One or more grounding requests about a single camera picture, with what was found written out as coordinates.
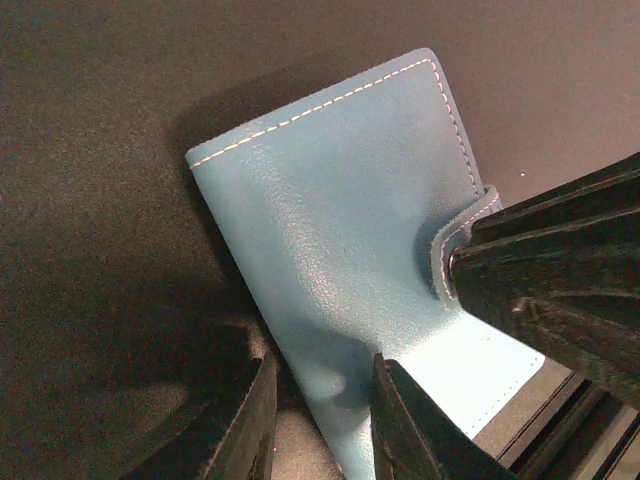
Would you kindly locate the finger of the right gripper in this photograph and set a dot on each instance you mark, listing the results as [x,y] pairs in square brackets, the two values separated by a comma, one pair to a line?
[599,210]
[570,292]

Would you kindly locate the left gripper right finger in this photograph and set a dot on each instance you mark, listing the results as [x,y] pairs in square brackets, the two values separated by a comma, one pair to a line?
[414,439]

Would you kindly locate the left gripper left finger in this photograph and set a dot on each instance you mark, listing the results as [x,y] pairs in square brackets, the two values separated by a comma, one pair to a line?
[231,438]

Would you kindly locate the blue card holder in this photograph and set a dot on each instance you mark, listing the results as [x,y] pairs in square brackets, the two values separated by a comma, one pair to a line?
[341,211]

